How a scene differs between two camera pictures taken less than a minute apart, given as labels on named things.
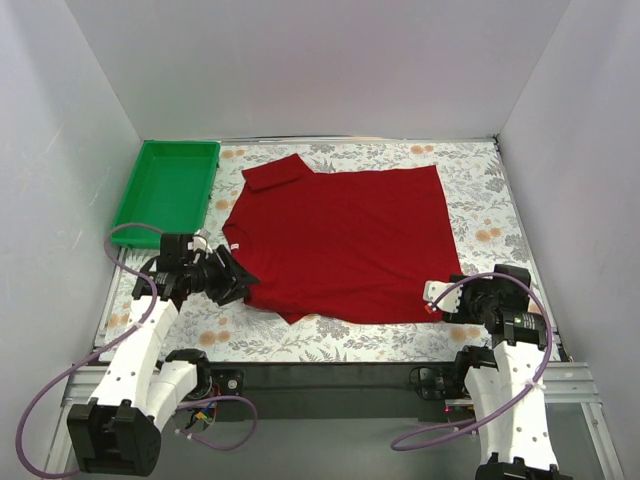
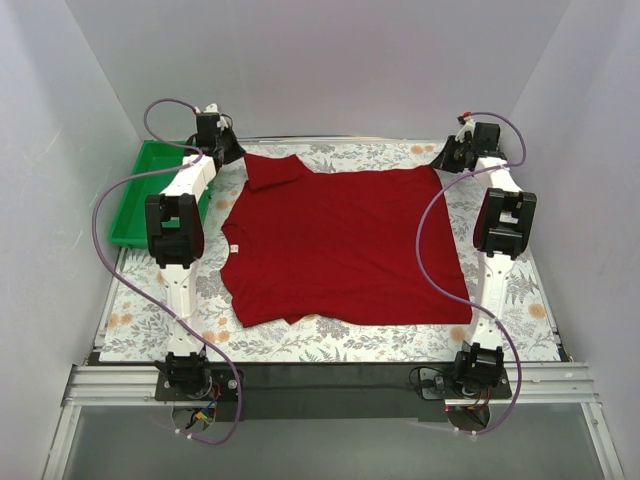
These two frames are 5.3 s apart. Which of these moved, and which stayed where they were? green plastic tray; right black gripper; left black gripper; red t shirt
Moved: right black gripper; left black gripper
Stayed: green plastic tray; red t shirt
